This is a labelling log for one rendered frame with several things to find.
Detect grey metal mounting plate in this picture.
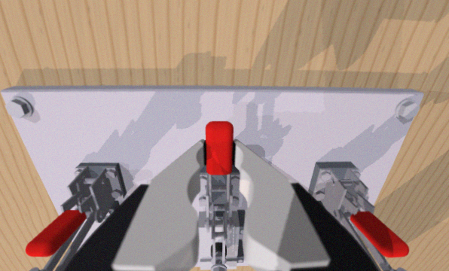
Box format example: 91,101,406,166
1,85,424,216

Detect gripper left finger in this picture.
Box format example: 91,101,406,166
64,139,206,271

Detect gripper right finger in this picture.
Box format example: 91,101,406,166
232,139,378,271

